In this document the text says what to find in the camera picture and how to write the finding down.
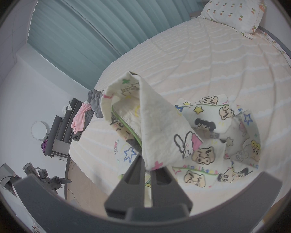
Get white printed pillow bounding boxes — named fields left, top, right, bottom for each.
left=199, top=0, right=268, bottom=40

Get pink garment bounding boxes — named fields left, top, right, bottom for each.
left=70, top=103, right=92, bottom=133

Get blue-green curtain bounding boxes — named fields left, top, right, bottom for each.
left=42, top=0, right=210, bottom=58
left=27, top=0, right=123, bottom=91

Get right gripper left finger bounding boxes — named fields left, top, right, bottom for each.
left=104, top=153, right=146, bottom=220

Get grey bedside table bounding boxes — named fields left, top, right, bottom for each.
left=190, top=0, right=215, bottom=19

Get white printed pyjama top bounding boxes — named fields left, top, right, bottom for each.
left=101, top=71, right=261, bottom=191

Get bed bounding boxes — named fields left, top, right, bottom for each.
left=64, top=16, right=291, bottom=216

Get grey garment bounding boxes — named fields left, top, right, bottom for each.
left=87, top=89, right=105, bottom=119

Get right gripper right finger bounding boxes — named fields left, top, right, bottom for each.
left=150, top=165, right=194, bottom=216

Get black chest of drawers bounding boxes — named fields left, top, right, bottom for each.
left=44, top=97, right=84, bottom=159

